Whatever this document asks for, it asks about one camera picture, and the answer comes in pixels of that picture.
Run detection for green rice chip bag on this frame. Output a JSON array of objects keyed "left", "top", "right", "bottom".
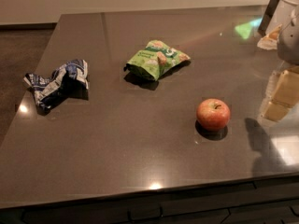
[{"left": 124, "top": 40, "right": 191, "bottom": 81}]

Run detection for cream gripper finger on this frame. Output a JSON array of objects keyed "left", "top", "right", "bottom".
[
  {"left": 257, "top": 24, "right": 282, "bottom": 50},
  {"left": 261, "top": 66, "right": 299, "bottom": 122}
]

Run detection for blue white crumpled chip bag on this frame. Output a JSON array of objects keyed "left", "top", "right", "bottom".
[{"left": 23, "top": 59, "right": 89, "bottom": 111}]

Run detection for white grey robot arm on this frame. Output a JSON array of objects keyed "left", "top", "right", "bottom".
[{"left": 257, "top": 0, "right": 299, "bottom": 126}]

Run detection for red apple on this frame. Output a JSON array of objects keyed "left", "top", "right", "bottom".
[{"left": 196, "top": 99, "right": 231, "bottom": 131}]

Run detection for dark cabinet drawer fronts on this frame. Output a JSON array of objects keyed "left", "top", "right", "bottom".
[{"left": 0, "top": 175, "right": 299, "bottom": 224}]

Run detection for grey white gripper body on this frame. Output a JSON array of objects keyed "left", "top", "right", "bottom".
[{"left": 278, "top": 6, "right": 299, "bottom": 65}]

